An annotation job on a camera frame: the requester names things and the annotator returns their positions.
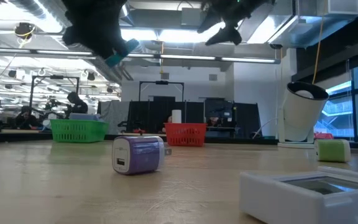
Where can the white digital clock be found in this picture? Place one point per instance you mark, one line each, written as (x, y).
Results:
(291, 199)

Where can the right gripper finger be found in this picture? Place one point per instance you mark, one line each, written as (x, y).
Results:
(209, 25)
(225, 36)

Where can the grey cover cloth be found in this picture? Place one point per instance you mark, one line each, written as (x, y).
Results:
(113, 113)

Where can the white paper roll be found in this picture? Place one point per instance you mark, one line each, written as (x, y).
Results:
(176, 116)

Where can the long ceiling light bar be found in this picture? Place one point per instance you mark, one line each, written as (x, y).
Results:
(216, 58)
(42, 52)

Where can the background work table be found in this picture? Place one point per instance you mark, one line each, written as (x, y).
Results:
(20, 131)

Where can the white cylindrical lamp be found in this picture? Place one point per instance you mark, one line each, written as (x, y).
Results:
(300, 115)

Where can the red background object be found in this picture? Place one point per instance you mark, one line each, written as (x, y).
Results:
(323, 136)

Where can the black monitor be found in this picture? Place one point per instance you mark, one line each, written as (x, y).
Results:
(218, 109)

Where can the green plastic basket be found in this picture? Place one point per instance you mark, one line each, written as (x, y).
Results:
(79, 131)

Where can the silver ribbed air duct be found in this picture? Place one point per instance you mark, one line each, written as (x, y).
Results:
(42, 9)

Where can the green wall charger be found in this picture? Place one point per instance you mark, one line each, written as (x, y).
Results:
(332, 150)

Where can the person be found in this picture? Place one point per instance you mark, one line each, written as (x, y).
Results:
(26, 119)
(78, 104)

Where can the red plastic basket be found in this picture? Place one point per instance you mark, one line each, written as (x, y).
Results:
(185, 134)

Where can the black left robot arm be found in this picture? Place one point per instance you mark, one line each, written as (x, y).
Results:
(89, 12)

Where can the silver rectangular air duct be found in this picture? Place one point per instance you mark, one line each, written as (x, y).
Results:
(315, 21)

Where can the black partition screen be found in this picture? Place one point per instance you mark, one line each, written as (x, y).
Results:
(148, 112)

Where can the small purple wall charger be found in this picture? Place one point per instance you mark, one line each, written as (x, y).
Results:
(138, 154)

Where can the black gantry frame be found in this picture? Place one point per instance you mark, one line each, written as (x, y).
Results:
(162, 82)
(54, 76)

